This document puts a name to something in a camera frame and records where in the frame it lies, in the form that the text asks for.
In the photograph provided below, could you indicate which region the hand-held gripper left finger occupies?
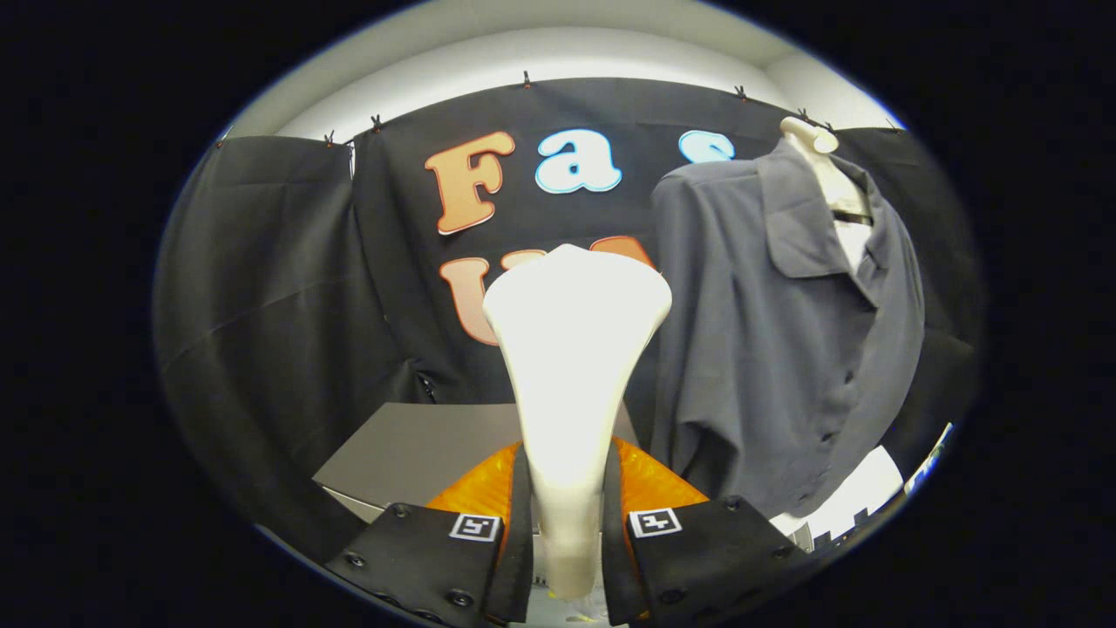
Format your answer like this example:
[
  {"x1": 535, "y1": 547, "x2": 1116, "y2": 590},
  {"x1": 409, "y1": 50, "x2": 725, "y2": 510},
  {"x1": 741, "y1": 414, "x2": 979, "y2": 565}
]
[{"x1": 324, "y1": 440, "x2": 534, "y2": 627}]

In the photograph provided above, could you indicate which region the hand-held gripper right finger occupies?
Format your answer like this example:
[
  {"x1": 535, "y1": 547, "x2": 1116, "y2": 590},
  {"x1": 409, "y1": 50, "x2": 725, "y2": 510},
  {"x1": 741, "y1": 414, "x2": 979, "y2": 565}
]
[{"x1": 602, "y1": 436, "x2": 816, "y2": 627}]

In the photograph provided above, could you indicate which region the white garment steamer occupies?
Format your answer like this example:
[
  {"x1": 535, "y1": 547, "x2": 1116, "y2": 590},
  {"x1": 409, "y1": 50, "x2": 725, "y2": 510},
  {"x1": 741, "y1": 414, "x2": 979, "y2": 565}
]
[{"x1": 482, "y1": 243, "x2": 674, "y2": 603}]

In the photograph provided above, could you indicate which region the grey button-up shirt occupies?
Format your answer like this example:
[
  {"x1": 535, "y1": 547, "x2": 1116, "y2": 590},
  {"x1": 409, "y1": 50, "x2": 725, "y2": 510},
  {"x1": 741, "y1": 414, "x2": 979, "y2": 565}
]
[{"x1": 650, "y1": 140, "x2": 925, "y2": 520}]

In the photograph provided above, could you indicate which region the grey drawer cabinet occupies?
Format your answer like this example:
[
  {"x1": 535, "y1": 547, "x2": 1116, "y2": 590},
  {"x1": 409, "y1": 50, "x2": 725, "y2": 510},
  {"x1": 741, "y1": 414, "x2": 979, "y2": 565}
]
[{"x1": 312, "y1": 401, "x2": 642, "y2": 524}]

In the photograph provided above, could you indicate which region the white flat panel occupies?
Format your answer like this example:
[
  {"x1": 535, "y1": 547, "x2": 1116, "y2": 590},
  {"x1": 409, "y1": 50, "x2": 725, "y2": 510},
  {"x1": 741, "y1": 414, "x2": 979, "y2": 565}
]
[{"x1": 772, "y1": 445, "x2": 905, "y2": 552}]

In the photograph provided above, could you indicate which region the white and blue device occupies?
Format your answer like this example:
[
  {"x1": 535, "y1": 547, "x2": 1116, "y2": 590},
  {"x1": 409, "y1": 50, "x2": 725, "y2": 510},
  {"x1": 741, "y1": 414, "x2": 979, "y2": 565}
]
[{"x1": 907, "y1": 423, "x2": 954, "y2": 494}]

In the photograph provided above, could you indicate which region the black backdrop cloth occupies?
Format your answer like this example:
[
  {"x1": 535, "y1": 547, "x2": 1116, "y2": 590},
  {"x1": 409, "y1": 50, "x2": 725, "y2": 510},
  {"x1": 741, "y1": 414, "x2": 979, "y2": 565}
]
[{"x1": 155, "y1": 77, "x2": 982, "y2": 559}]

